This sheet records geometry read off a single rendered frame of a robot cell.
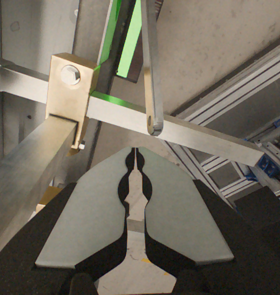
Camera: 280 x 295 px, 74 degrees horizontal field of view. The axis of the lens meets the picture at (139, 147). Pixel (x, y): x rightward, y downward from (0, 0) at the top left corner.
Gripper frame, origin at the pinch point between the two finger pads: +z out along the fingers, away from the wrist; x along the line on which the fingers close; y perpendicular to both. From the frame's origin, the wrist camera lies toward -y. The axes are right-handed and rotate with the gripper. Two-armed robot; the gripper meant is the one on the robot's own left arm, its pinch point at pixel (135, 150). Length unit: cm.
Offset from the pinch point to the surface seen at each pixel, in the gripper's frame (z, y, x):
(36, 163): 2.9, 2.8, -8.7
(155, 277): 97, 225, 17
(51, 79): 12.7, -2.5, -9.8
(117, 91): 96, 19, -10
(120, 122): 13.8, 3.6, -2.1
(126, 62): 25.8, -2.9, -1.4
